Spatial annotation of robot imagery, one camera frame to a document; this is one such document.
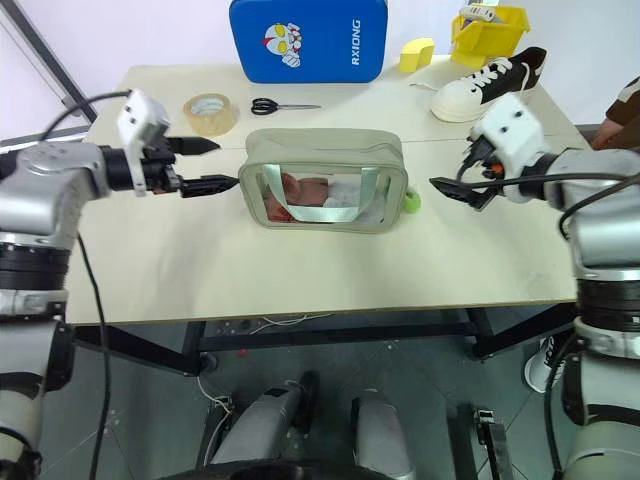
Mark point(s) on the yellow plastic storage bin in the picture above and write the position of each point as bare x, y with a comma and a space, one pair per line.
490, 40

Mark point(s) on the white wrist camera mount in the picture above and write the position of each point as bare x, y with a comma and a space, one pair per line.
140, 117
510, 125

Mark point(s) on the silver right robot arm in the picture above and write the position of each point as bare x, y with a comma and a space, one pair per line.
600, 225

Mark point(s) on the person in brown shirt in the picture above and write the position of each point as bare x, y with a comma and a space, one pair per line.
627, 102

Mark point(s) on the black metal stand post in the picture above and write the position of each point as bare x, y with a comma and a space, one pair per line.
215, 430
492, 445

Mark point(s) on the green zip pouch clear window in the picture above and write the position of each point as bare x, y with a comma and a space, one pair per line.
320, 142

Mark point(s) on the blue hard case cartoon print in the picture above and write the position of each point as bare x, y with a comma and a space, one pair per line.
325, 40

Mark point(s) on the dark grey metal beam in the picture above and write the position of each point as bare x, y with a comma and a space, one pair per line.
50, 55

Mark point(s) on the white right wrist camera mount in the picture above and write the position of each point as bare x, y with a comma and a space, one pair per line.
510, 125

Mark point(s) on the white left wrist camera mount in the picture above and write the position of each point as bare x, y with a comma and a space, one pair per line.
140, 117

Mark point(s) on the silver right robot leg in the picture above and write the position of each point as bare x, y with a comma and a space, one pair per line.
380, 435

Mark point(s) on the silver robot leg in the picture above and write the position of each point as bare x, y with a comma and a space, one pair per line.
265, 425
380, 435

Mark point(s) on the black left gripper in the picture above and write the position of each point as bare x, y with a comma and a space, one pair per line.
160, 172

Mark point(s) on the pink item inside pouch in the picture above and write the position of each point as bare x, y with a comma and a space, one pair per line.
300, 187

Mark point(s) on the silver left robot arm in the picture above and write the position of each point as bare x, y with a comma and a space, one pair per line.
45, 170

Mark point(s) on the white object with black print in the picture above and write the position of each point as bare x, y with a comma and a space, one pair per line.
537, 370

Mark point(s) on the white item inside pouch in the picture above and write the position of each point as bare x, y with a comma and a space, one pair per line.
345, 194

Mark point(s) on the black metal table frame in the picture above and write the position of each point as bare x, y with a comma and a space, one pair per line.
325, 341

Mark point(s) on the silver left robot leg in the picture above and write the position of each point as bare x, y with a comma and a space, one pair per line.
265, 425

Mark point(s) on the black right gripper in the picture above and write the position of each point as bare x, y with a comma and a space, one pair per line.
480, 152

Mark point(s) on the dark rounded shape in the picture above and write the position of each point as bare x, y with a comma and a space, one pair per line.
280, 472

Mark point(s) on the brown packing tape roll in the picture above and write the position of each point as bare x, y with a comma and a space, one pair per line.
220, 125

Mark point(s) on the yellow foam block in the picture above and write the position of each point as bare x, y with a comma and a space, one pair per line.
410, 57

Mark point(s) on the black and white sneaker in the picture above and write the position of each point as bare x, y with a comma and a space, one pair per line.
460, 100

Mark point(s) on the white item in bin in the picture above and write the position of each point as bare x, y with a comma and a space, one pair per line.
477, 11

